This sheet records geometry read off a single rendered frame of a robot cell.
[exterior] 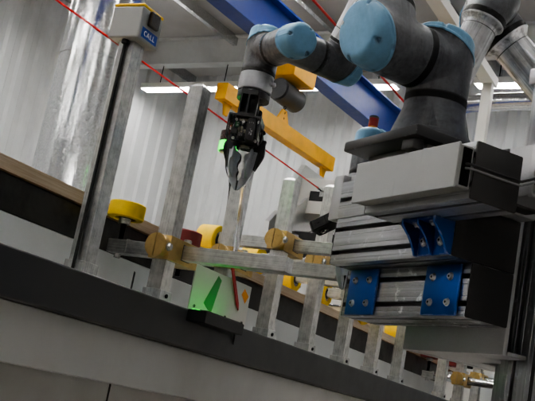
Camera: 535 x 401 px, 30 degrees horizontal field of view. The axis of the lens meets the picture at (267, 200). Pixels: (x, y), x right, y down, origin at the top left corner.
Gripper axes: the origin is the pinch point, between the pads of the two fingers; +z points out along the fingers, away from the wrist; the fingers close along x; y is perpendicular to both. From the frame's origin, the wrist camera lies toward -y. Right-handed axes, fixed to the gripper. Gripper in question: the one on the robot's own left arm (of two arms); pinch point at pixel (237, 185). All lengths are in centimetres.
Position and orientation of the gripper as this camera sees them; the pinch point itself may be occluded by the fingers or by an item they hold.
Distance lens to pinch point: 214.1
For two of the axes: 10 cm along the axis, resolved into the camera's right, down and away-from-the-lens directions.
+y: -1.0, -2.4, -9.6
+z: -1.9, 9.6, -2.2
